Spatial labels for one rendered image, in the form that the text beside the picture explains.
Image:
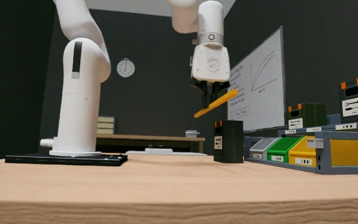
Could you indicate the yellow open-front bin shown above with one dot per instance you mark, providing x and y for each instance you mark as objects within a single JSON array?
[{"x": 343, "y": 152}]

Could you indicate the grey open bin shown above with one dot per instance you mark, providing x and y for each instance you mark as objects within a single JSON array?
[{"x": 261, "y": 147}]

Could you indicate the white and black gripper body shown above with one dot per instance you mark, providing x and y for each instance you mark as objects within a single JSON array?
[{"x": 210, "y": 63}]

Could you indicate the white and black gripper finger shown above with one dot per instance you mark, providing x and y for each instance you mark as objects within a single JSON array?
[
  {"x": 202, "y": 88},
  {"x": 217, "y": 88}
]

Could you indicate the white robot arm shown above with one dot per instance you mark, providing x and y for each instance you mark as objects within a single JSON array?
[{"x": 85, "y": 67}]

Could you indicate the green open bin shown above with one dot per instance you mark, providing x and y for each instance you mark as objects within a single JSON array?
[{"x": 278, "y": 152}]

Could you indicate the yellow bar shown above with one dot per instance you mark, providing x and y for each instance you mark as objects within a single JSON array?
[{"x": 222, "y": 99}]

